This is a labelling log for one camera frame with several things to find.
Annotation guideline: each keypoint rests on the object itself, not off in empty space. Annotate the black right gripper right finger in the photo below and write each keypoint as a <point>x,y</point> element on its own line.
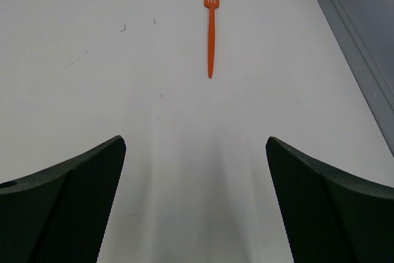
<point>330,215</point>

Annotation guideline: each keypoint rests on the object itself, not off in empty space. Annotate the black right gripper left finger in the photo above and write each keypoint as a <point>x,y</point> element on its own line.
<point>60,214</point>

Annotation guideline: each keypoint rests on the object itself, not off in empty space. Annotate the orange plastic fork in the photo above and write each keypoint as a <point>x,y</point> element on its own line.
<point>211,5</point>

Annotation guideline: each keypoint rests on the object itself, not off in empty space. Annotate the aluminium frame rail right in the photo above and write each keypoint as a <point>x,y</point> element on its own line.
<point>364,31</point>

